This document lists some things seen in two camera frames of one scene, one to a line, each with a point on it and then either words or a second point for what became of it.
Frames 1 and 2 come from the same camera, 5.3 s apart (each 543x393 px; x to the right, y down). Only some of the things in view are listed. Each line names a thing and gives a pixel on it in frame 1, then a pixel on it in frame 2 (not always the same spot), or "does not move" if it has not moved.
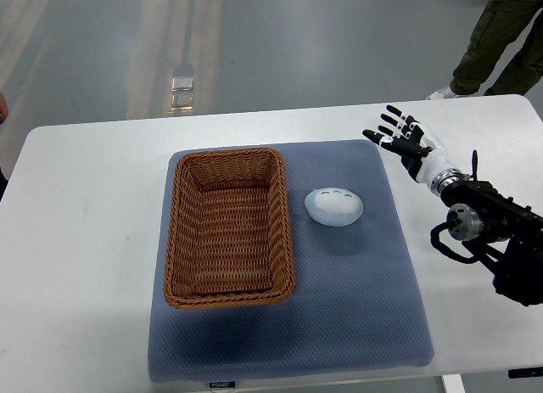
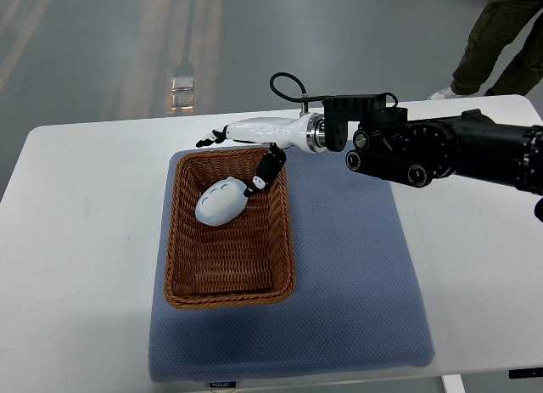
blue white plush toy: x=333 y=206 to x=221 y=202
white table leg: x=453 y=384 does not move
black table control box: x=526 y=373 does not move
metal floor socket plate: x=182 y=95 does not move
